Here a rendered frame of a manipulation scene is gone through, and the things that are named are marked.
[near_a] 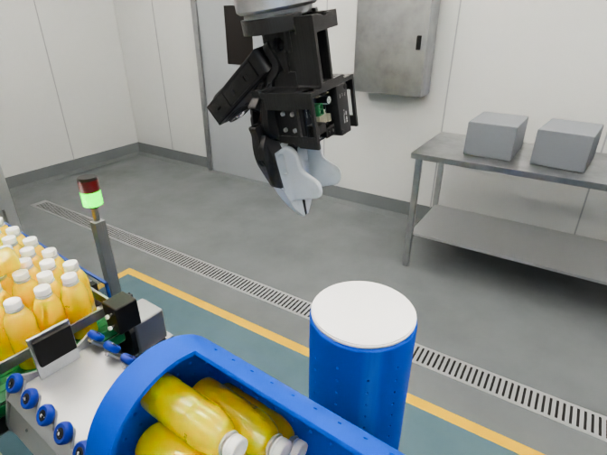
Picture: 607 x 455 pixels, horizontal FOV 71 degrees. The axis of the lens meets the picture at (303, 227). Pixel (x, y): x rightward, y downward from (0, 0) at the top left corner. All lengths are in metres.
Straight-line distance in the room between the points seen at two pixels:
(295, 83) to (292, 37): 0.04
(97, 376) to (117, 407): 0.49
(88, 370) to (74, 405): 0.11
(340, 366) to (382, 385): 0.12
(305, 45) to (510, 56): 3.34
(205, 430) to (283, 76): 0.52
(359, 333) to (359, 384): 0.13
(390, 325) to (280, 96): 0.81
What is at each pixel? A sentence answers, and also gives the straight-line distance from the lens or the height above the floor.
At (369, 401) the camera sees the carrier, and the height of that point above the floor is 0.86.
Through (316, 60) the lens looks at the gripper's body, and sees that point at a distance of 0.39.
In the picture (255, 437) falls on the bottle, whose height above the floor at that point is 1.14.
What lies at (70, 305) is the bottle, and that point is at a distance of 1.34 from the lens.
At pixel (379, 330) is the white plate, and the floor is 1.04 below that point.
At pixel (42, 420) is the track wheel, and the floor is 0.96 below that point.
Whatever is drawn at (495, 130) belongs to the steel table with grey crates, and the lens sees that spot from 3.00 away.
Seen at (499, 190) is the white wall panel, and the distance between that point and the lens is 3.90.
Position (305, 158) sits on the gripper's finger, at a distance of 0.48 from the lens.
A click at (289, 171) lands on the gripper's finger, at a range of 0.45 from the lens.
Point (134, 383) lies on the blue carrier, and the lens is 0.75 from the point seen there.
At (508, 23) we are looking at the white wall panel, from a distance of 3.70.
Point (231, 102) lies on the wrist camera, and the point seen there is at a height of 1.65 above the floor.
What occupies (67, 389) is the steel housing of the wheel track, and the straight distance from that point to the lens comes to 1.23.
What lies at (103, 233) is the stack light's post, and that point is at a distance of 1.63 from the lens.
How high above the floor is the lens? 1.73
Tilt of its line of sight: 27 degrees down
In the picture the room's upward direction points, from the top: straight up
